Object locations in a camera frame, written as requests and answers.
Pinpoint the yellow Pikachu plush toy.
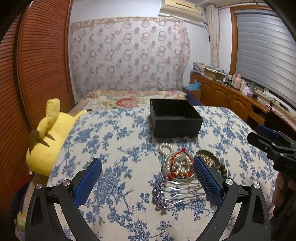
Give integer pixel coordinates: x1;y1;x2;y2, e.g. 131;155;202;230
26;98;92;177

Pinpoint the black jewelry box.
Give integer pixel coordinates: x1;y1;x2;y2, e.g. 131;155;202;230
150;99;203;138

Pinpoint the pink tissue box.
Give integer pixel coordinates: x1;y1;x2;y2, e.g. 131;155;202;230
242;86;253;97

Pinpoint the brown wooden bead bracelet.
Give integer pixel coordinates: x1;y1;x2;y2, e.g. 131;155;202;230
219;163;228;179

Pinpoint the circle patterned sheer curtain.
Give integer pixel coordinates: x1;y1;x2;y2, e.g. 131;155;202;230
69;17;191;99

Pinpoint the wooden sideboard cabinet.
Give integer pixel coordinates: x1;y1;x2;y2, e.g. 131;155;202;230
190;73;295;130

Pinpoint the cream side curtain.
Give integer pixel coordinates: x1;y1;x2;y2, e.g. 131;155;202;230
206;4;220;68

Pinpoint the white wall air conditioner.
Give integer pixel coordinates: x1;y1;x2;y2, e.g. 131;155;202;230
159;0;204;22

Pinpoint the small round metal tin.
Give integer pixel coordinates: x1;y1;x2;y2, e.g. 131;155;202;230
195;150;220;170

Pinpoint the pink floral bedspread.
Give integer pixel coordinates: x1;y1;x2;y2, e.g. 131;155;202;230
69;90;186;116

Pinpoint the cardboard box on cabinet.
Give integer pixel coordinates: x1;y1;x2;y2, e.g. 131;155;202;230
203;67;227;80

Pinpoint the white pearl necklace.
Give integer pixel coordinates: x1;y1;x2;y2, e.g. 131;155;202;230
158;143;194;179

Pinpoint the grey window roller blind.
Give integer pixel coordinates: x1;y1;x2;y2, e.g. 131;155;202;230
234;9;295;106

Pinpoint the blue floral white blanket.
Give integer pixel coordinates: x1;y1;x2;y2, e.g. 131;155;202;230
43;105;280;241

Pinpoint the pink thermos jug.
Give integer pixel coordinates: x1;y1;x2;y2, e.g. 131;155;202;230
232;73;242;89

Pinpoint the person's hand on gripper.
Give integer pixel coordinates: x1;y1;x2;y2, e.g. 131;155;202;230
273;172;285;207

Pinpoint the blue bag by bed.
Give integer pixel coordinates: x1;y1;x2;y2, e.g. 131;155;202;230
184;80;201;91

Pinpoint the wooden louvered wardrobe door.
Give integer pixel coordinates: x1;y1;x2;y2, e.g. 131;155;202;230
1;1;74;219

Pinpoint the purple crystal hair comb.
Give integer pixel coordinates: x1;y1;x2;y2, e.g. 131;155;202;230
152;177;206;211

